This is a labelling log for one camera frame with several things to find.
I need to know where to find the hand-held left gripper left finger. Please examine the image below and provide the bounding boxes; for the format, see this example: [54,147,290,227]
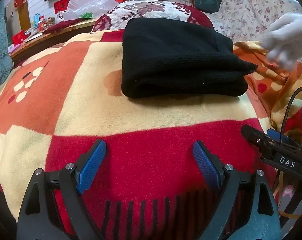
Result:
[16,139,107,240]

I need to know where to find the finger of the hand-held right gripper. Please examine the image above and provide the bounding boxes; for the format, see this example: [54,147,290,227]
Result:
[267,128,302,147]
[241,124,275,156]

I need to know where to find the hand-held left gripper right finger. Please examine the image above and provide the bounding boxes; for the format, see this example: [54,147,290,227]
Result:
[192,140,283,240]

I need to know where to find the black pants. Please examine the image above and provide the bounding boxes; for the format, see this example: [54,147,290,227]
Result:
[121,17,259,98]

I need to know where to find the person's right hand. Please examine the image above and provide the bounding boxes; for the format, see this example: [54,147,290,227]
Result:
[262,12,302,72]

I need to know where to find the red orange cream checkered blanket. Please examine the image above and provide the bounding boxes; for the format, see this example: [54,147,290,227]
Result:
[0,29,302,230]

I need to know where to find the floral print sofa cover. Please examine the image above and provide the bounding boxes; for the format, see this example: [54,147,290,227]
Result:
[208,0,302,68]

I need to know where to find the wooden desk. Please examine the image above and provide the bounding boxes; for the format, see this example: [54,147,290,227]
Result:
[9,17,99,67]

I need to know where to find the dark red cloth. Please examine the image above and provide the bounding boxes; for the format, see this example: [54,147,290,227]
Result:
[42,17,84,34]

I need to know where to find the red box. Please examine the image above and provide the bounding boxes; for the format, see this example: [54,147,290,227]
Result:
[12,30,26,46]

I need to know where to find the clear plastic bag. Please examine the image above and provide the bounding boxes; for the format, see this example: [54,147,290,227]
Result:
[63,0,119,20]

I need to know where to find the red white floral cushion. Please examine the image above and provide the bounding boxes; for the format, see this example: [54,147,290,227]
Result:
[92,0,214,33]

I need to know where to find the black cable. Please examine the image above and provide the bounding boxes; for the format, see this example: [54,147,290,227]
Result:
[279,86,302,145]

